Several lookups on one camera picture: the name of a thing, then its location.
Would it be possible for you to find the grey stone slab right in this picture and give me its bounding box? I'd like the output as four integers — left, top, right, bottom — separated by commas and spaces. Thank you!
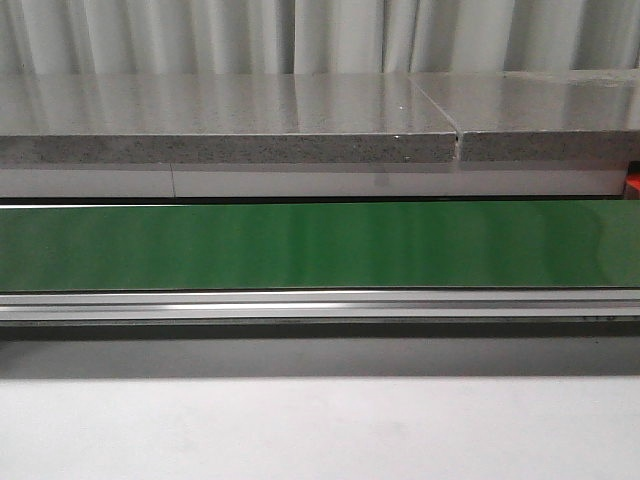
410, 70, 639, 166

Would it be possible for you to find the green conveyor belt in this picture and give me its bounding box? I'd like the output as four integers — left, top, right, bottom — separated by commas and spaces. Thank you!
1, 200, 639, 292

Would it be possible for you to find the grey stone slab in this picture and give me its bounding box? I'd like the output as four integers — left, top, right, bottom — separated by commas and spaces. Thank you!
1, 74, 457, 165
410, 70, 639, 166

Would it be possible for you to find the aluminium conveyor side rail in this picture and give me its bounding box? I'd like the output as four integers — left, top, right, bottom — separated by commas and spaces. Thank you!
1, 288, 639, 327

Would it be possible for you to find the grey stone slab left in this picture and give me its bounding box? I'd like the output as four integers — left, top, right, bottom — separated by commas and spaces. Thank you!
1, 74, 457, 165

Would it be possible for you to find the red plastic tray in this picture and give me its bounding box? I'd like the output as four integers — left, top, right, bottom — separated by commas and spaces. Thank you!
624, 173, 640, 200

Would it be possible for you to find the grey pleated curtain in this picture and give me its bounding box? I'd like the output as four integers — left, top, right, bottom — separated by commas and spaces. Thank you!
1, 1, 639, 74

